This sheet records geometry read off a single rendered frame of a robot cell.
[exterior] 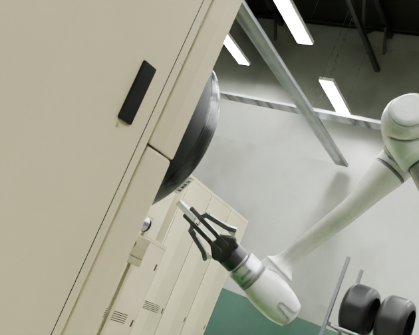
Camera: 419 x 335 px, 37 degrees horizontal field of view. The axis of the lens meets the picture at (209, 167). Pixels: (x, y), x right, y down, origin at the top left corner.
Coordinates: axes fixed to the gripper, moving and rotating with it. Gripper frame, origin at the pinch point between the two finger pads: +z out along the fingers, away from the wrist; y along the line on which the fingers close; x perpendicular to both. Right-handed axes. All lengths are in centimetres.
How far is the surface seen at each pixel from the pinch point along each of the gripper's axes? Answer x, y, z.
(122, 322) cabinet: 453, 230, -50
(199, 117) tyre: -6.1, -21.0, 15.3
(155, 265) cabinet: 489, 173, -34
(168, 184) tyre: -6.3, -2.8, 8.5
